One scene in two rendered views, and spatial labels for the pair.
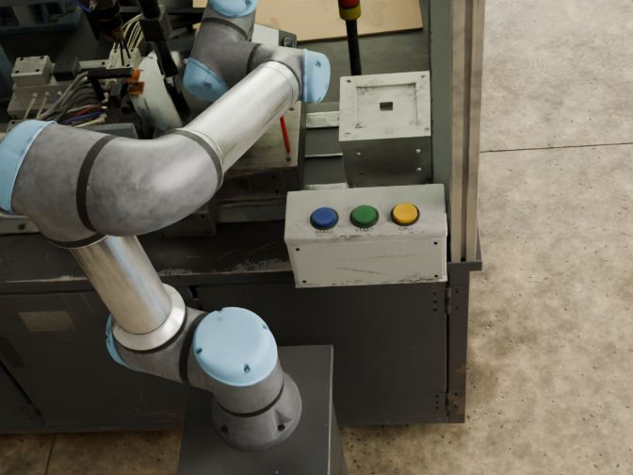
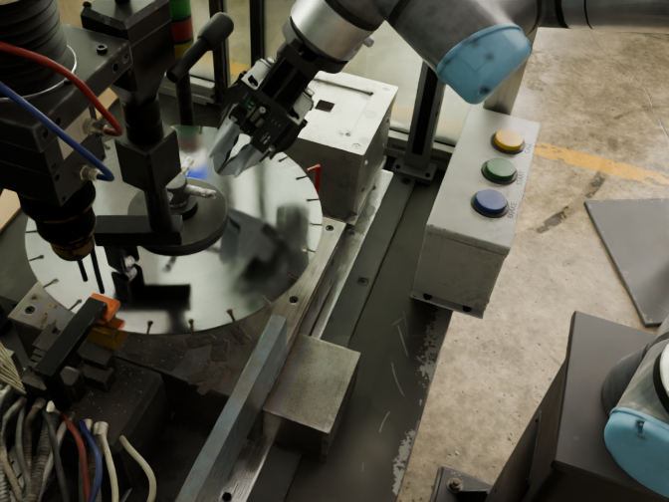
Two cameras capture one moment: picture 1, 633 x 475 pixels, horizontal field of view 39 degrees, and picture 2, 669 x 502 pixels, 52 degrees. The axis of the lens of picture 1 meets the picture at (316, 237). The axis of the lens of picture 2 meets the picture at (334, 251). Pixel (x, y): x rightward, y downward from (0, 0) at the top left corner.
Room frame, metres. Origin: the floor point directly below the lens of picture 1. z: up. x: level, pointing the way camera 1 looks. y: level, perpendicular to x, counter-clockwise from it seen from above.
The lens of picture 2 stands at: (1.13, 0.67, 1.52)
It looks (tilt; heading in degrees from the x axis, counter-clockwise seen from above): 48 degrees down; 275
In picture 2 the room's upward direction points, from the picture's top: 6 degrees clockwise
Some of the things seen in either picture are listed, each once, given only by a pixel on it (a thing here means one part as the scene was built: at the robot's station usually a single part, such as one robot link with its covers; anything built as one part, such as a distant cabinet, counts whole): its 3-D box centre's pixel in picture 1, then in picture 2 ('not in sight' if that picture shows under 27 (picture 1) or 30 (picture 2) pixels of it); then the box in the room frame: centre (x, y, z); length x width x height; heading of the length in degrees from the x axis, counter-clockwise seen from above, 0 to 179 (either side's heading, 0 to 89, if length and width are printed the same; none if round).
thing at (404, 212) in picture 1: (405, 215); (508, 142); (0.97, -0.16, 0.90); 0.04 x 0.04 x 0.02
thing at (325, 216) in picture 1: (324, 219); (490, 204); (1.00, -0.02, 0.90); 0.04 x 0.04 x 0.02
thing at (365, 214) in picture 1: (365, 217); (499, 171); (0.98, -0.09, 0.90); 0.04 x 0.04 x 0.02
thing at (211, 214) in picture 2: not in sight; (177, 207); (1.36, 0.14, 0.96); 0.11 x 0.11 x 0.03
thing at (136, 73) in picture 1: (117, 84); (82, 350); (1.40, 0.33, 0.95); 0.10 x 0.03 x 0.07; 80
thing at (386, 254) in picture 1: (367, 237); (477, 207); (1.00, -0.09, 0.82); 0.28 x 0.11 x 0.15; 80
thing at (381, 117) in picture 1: (388, 133); (322, 143); (1.25, -0.18, 0.82); 0.18 x 0.18 x 0.15; 80
